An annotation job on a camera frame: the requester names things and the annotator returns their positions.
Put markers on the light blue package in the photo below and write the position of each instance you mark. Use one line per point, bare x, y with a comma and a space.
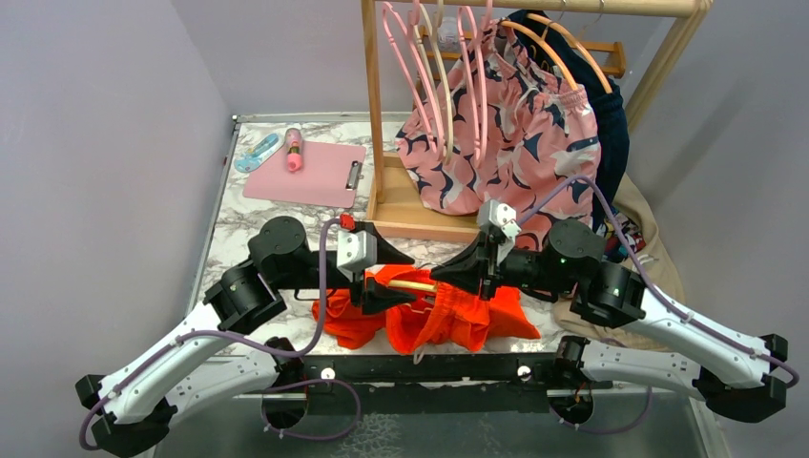
255, 156

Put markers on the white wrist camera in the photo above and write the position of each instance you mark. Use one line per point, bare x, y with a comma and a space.
357, 246
497, 222

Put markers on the colourful print garment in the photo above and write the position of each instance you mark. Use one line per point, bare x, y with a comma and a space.
615, 251

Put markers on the navy blue garment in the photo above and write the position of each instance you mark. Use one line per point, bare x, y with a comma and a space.
615, 142

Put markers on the wooden clothes rack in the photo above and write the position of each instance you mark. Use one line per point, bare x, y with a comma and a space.
394, 205

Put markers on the orange shorts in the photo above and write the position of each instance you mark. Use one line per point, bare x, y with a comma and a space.
447, 314

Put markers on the pink shark print shorts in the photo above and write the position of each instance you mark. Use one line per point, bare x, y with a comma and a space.
541, 131

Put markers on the beige garment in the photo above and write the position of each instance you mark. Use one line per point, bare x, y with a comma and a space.
656, 261

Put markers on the pink tube bottle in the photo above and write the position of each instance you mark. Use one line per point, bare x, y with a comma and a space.
293, 144

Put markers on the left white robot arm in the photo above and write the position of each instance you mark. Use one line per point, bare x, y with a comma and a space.
210, 355

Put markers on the pink clipboard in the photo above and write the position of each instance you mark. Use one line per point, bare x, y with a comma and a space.
329, 176

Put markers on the cream hanger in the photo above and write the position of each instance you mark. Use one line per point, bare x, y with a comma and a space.
432, 27

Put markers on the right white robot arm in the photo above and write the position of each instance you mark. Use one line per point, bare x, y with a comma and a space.
731, 373

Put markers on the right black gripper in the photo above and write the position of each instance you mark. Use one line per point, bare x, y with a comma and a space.
466, 270

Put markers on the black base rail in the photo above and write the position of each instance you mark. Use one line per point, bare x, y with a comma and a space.
442, 383

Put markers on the orange wooden hanger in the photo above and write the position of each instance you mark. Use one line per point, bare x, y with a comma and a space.
580, 63

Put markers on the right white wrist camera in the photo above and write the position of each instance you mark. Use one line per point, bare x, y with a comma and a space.
497, 222

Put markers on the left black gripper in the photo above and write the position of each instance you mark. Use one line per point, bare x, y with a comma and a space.
377, 297

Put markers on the pink hanger holding shorts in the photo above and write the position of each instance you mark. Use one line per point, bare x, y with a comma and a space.
476, 89

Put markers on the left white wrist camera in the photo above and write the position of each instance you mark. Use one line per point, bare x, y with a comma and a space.
357, 246

